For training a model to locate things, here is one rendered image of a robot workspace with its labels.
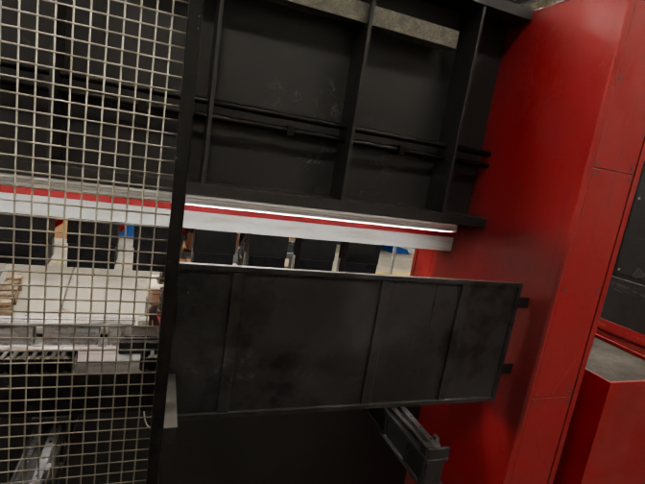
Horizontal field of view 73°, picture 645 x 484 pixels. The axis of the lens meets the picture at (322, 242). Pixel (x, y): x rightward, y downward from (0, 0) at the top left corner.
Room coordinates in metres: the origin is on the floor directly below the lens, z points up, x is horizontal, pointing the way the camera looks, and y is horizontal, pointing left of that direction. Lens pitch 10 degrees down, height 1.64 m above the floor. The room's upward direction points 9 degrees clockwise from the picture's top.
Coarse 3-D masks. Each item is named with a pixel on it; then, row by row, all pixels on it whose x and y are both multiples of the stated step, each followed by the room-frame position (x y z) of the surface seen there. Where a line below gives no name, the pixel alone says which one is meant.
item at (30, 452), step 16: (64, 416) 1.04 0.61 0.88; (32, 432) 1.01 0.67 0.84; (48, 432) 1.02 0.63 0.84; (32, 448) 0.93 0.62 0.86; (48, 448) 0.94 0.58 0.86; (64, 448) 1.08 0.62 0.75; (32, 464) 0.90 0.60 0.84; (48, 464) 0.88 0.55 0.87; (16, 480) 0.83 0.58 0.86; (48, 480) 0.87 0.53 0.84
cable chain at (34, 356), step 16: (0, 352) 1.04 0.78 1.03; (16, 352) 1.04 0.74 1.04; (32, 352) 1.06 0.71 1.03; (48, 352) 1.08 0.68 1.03; (64, 352) 1.08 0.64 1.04; (0, 368) 1.00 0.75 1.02; (16, 368) 1.01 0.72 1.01; (32, 368) 1.02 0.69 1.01; (48, 368) 1.03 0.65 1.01; (64, 368) 1.05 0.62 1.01
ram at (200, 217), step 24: (0, 192) 1.32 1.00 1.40; (24, 192) 1.34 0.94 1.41; (72, 192) 1.39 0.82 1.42; (72, 216) 1.39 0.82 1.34; (120, 216) 1.44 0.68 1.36; (144, 216) 1.47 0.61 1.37; (168, 216) 1.49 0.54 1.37; (192, 216) 1.52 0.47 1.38; (216, 216) 1.55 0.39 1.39; (240, 216) 1.58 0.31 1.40; (264, 216) 1.61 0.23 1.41; (288, 216) 1.65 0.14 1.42; (336, 240) 1.72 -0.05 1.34; (360, 240) 1.76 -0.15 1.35; (384, 240) 1.80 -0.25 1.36; (408, 240) 1.84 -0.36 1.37; (432, 240) 1.88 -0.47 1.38
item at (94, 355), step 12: (0, 348) 1.15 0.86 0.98; (12, 348) 1.16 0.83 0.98; (24, 348) 1.17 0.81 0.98; (36, 348) 1.18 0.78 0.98; (48, 348) 1.19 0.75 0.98; (60, 348) 1.20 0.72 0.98; (72, 348) 1.21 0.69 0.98; (84, 348) 1.22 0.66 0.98; (96, 348) 1.23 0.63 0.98; (108, 348) 1.24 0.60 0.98; (84, 360) 1.15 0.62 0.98; (96, 360) 1.16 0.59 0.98; (108, 360) 1.17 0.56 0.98; (120, 360) 1.18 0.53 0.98; (132, 360) 1.19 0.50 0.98
